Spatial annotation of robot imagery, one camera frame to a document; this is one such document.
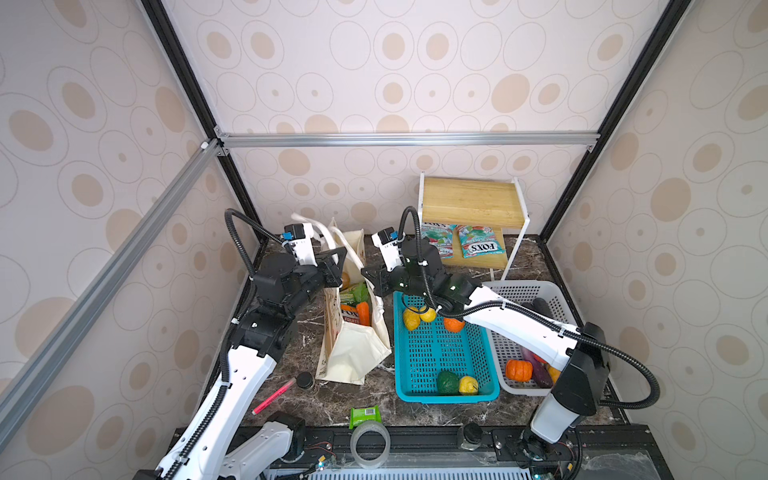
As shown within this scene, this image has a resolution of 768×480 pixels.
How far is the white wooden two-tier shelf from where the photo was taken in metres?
0.81

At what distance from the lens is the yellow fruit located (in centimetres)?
79

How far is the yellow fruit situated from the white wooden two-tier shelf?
34 centimetres
